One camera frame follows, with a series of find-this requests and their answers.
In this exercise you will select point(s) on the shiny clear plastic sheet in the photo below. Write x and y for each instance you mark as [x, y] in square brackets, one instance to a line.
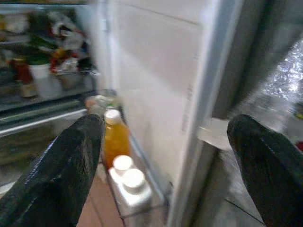
[284, 78]

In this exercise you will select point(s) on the red sauce bottle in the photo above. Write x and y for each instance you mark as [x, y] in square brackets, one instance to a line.
[24, 78]

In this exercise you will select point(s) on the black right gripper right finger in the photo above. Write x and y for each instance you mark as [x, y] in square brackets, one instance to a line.
[272, 177]

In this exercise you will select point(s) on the open white fridge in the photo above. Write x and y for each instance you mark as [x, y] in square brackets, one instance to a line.
[35, 113]

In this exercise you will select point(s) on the taped metal bowl with snacks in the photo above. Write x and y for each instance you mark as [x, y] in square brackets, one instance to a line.
[71, 80]

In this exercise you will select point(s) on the white fridge door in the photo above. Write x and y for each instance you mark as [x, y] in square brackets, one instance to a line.
[161, 71]

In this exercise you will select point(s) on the white cup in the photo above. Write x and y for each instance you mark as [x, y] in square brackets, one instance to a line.
[41, 78]

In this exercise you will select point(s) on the orange juice bottle white cap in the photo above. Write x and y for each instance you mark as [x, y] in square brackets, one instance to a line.
[117, 142]

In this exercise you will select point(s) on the white plastic bottle white cap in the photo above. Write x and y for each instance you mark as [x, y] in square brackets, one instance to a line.
[122, 163]
[135, 189]

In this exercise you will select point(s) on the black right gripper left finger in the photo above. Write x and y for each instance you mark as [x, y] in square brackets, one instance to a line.
[59, 177]

